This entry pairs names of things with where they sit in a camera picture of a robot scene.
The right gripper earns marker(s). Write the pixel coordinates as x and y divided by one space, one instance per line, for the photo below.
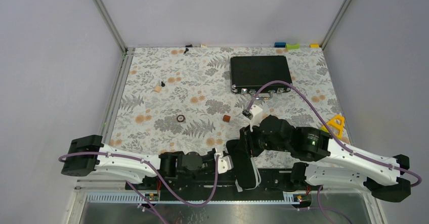
247 141

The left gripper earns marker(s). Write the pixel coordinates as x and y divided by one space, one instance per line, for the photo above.
229 149

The black zippered case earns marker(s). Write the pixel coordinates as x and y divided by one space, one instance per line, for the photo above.
244 167

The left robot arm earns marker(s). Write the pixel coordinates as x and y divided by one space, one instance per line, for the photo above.
89 155

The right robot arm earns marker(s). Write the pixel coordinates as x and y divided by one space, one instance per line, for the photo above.
326 162

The red-brown wooden block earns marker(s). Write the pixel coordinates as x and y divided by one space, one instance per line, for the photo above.
226 118

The brown poker chip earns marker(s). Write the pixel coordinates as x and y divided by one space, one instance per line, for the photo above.
180 118

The black aluminium briefcase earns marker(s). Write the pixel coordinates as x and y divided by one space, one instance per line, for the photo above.
250 73

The floral table mat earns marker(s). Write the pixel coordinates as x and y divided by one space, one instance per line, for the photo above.
197 85

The yellow triangular toy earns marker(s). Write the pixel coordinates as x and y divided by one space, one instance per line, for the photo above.
336 126

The beige wooden block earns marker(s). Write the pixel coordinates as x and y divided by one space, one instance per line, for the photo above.
158 88

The blue block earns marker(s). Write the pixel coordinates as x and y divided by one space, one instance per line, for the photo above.
280 45

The green block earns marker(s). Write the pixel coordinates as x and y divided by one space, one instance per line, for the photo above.
292 46

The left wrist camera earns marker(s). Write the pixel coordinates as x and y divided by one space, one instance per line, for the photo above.
223 163

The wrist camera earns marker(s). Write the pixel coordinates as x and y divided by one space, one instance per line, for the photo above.
223 163
254 114

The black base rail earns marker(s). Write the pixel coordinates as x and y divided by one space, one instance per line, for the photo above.
198 186

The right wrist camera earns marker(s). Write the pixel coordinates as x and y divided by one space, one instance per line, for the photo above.
254 114

